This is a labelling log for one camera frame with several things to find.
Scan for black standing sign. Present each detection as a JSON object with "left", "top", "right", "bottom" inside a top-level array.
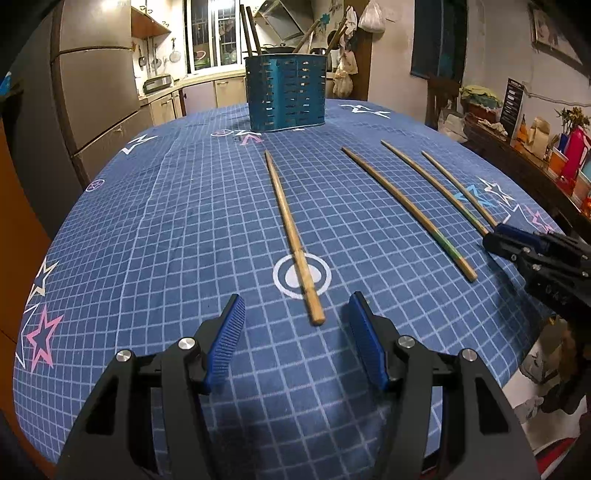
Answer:
[{"left": 499, "top": 78, "right": 526, "bottom": 139}]

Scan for grey refrigerator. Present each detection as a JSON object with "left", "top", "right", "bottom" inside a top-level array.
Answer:
[{"left": 9, "top": 0, "right": 153, "bottom": 185}]

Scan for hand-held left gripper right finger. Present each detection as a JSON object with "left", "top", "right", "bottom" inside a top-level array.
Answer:
[{"left": 348, "top": 291, "right": 541, "bottom": 480}]

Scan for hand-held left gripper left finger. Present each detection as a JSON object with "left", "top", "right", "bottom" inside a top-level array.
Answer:
[{"left": 55, "top": 294, "right": 246, "bottom": 480}]

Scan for wooden chair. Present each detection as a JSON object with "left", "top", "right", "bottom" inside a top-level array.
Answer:
[{"left": 425, "top": 76, "right": 462, "bottom": 130}]

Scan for grey countertop appliance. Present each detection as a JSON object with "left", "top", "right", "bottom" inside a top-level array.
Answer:
[{"left": 142, "top": 76, "right": 175, "bottom": 96}]

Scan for kitchen window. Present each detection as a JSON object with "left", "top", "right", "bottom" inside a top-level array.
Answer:
[{"left": 187, "top": 0, "right": 241, "bottom": 72}]

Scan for hanging mesh bag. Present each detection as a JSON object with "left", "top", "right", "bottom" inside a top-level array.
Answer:
[{"left": 332, "top": 51, "right": 358, "bottom": 99}]

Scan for dark window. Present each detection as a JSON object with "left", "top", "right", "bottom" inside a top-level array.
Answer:
[{"left": 411, "top": 0, "right": 467, "bottom": 79}]

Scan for blue grid star tablecloth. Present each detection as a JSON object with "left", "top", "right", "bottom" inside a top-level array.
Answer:
[{"left": 14, "top": 99, "right": 566, "bottom": 476}]

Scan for orange wooden cabinet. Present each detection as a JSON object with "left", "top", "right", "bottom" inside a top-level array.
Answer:
[{"left": 0, "top": 120, "right": 51, "bottom": 333}]

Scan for pink box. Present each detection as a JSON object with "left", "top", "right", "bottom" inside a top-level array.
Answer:
[{"left": 560, "top": 127, "right": 591, "bottom": 181}]

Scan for white hanging plastic bag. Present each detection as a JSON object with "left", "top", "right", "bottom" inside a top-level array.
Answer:
[{"left": 358, "top": 0, "right": 386, "bottom": 32}]

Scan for steel range hood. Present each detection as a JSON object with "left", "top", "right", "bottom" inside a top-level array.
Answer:
[{"left": 253, "top": 0, "right": 319, "bottom": 40}]

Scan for dark wooden sideboard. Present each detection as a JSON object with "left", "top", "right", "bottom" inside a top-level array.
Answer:
[{"left": 464, "top": 115, "right": 591, "bottom": 241}]

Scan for dried flowers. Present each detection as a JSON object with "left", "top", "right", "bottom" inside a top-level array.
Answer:
[{"left": 554, "top": 106, "right": 589, "bottom": 134}]

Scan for beige lower kitchen cabinets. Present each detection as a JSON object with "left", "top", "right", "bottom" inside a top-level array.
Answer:
[{"left": 139, "top": 69, "right": 250, "bottom": 125}]

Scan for framed wall picture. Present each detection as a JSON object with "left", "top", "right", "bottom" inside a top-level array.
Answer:
[{"left": 529, "top": 2, "right": 585, "bottom": 65}]

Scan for beige wall cabinet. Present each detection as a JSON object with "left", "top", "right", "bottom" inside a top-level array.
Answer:
[{"left": 130, "top": 0, "right": 172, "bottom": 38}]

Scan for teal perforated utensil holder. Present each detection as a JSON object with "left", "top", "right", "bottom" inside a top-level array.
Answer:
[{"left": 245, "top": 53, "right": 328, "bottom": 133}]

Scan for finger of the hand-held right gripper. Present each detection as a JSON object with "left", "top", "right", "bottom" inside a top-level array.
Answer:
[
  {"left": 496, "top": 223, "right": 591, "bottom": 252},
  {"left": 484, "top": 232, "right": 543, "bottom": 264}
]

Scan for wooden chopstick with green band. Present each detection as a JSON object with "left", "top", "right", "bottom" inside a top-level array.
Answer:
[{"left": 341, "top": 146, "right": 479, "bottom": 282}]

